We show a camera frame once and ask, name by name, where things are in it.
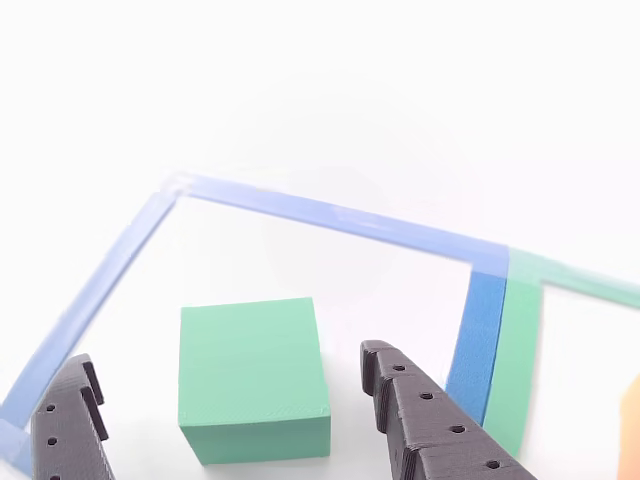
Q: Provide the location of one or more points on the blue tape square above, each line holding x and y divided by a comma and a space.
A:
480, 340

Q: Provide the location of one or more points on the green block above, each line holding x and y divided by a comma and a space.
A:
250, 360

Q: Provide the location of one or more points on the orange block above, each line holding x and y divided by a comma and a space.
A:
631, 435

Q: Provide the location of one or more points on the green tape square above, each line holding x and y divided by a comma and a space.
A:
520, 350

